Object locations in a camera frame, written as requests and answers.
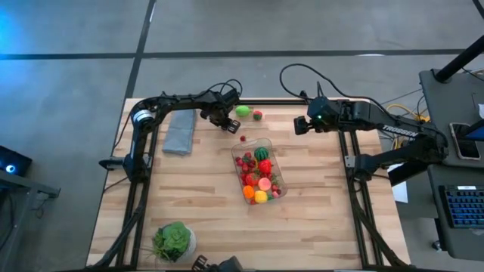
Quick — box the yellow lemon with green leaf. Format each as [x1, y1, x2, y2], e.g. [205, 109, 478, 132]
[254, 190, 274, 204]

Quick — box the clear plastic tupperware container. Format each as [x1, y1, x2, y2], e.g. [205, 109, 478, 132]
[231, 137, 288, 206]

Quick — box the grey folded cloth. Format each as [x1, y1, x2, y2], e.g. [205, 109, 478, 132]
[162, 109, 198, 156]

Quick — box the black desk leg bar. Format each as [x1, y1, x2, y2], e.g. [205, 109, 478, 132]
[388, 158, 432, 187]

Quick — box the white paper sheet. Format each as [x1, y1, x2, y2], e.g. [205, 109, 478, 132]
[390, 162, 410, 204]

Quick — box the grey desk top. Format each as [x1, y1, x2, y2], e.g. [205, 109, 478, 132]
[418, 69, 484, 169]

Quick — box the green plant in white pot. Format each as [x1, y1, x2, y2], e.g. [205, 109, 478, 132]
[150, 221, 198, 264]

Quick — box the black smartphone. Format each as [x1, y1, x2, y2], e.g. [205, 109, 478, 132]
[448, 122, 482, 161]

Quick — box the black pole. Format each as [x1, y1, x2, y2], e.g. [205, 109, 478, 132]
[433, 36, 484, 83]

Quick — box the black grid-faced device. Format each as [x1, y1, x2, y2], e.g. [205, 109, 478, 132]
[191, 255, 245, 272]

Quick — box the black backlit keyboard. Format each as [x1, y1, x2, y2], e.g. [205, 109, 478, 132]
[439, 184, 484, 229]

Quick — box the grey keyboard desk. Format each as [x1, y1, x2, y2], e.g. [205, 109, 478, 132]
[427, 164, 484, 262]

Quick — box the black box with blue light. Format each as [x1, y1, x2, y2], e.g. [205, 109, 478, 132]
[0, 145, 33, 178]

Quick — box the grey metal stand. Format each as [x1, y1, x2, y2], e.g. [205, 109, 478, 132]
[0, 169, 61, 272]

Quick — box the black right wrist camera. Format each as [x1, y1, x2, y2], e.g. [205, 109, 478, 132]
[293, 116, 309, 136]

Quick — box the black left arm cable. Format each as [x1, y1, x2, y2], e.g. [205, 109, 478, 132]
[209, 78, 244, 96]

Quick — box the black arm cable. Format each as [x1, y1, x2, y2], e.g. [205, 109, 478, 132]
[209, 78, 244, 96]
[279, 63, 383, 114]

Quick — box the black metal table frame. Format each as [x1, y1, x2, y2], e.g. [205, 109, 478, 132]
[87, 90, 411, 271]

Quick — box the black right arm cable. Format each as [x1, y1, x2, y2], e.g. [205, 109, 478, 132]
[279, 63, 383, 114]

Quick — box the yellow cable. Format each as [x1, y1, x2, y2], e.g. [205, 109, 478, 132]
[384, 104, 431, 150]

